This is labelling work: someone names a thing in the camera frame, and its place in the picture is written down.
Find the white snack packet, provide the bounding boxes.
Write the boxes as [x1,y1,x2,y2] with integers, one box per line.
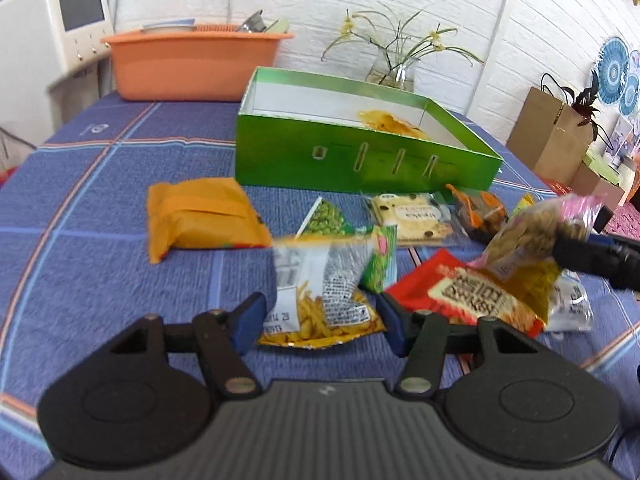
[545,270,595,333]

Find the pink clear snack bag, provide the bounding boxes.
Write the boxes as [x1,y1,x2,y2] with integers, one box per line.
[467,194,606,281]

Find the white appliance with screen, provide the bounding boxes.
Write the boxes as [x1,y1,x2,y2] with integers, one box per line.
[0,0,119,126]

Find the photo prints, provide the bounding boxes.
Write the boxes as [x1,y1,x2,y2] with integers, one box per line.
[600,115,640,161]

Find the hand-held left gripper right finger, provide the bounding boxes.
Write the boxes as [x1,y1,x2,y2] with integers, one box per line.
[376,292,539,396]

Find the pale green flat box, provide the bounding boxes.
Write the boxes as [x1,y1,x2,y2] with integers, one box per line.
[582,154,637,177]

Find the orange snack packet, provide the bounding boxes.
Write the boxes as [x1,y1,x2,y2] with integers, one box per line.
[146,177,273,264]

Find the small green snack packet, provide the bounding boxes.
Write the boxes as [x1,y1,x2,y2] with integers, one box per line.
[359,225,399,295]

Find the yellow snack packet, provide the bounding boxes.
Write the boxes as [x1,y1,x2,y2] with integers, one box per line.
[500,255,566,322]

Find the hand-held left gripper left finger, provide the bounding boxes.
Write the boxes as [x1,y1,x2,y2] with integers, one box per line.
[110,292,268,402]

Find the green cardboard box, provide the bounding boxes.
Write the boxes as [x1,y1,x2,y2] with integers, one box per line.
[235,66,504,196]

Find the large blue round wall fan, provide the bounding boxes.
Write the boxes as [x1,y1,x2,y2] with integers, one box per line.
[595,36,630,103]

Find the blue rimmed bowl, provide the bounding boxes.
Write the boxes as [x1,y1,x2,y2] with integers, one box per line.
[141,19,196,32]

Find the clear cracker packet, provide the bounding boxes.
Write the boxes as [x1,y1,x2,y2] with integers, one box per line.
[367,192,466,248]

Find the brown paper bag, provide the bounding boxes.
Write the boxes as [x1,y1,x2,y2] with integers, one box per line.
[506,74,598,185]

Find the red snack packet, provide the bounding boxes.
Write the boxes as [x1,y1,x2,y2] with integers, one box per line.
[385,249,548,339]

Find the dark red leaf plant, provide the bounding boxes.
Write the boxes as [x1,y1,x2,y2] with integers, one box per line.
[560,72,614,153]

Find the glass vase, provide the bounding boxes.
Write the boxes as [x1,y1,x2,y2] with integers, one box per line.
[366,52,417,92]

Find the small cardboard box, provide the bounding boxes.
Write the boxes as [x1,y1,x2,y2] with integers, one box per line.
[570,162,626,209]

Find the orange plastic basin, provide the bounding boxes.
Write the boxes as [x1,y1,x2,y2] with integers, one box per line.
[100,24,295,102]

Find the green pea snack packet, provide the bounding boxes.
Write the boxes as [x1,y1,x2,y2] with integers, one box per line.
[295,196,372,241]

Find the metal cup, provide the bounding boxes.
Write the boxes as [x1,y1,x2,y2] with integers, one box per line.
[235,8,267,32]

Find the clear fries snack packet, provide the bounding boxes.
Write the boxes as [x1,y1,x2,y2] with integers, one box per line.
[257,235,388,350]

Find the yellow flower plant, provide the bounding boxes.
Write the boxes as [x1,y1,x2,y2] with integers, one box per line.
[321,2,485,79]

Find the small blue round wall fan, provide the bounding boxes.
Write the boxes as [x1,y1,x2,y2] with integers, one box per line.
[620,50,640,117]

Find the pink patterned cloth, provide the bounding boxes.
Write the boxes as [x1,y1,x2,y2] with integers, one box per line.
[550,180,640,241]

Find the small orange candy packet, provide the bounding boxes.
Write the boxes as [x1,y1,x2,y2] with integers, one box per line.
[445,183,511,246]

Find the yellow chip snack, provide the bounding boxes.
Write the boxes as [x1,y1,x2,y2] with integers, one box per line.
[359,110,431,141]

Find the blue checked tablecloth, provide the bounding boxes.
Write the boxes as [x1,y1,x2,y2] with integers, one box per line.
[0,91,640,480]

